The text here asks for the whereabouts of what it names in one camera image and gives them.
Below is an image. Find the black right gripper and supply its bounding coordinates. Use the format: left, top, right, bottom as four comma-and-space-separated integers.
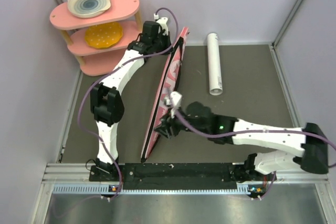
154, 104, 208, 140

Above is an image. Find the pink racket bag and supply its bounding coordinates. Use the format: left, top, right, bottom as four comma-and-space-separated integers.
141, 27, 189, 163

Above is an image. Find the white shuttlecock tube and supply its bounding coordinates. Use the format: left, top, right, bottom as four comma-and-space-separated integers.
207, 33, 223, 95

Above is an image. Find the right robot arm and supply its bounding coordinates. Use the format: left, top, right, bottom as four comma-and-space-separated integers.
154, 102, 329, 180

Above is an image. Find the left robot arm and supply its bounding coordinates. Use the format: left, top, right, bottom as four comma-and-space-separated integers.
90, 17, 171, 180

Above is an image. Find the yellow dotted plate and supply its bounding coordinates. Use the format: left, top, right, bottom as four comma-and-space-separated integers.
85, 22, 123, 49

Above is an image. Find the pink three-tier wooden shelf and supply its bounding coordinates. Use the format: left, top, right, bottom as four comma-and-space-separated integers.
50, 0, 142, 76

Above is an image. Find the white blue ceramic bowl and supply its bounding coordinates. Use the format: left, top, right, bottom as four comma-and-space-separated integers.
67, 0, 111, 18

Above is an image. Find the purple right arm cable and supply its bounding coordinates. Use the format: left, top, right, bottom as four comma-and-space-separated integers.
173, 105, 336, 198

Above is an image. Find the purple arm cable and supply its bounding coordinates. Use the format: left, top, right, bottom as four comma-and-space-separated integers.
173, 105, 336, 198
78, 6, 180, 190

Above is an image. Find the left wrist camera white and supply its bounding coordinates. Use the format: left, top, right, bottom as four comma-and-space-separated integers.
153, 14, 169, 36

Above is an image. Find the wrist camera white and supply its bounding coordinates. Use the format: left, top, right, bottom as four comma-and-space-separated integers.
164, 91, 182, 118
153, 14, 169, 36

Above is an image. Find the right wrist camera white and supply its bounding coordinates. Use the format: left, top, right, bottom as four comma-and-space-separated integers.
164, 91, 182, 118

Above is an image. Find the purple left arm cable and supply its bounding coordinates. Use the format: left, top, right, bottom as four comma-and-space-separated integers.
78, 6, 180, 190

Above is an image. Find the grey slotted cable duct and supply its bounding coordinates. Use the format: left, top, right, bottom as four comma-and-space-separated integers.
52, 184, 251, 196

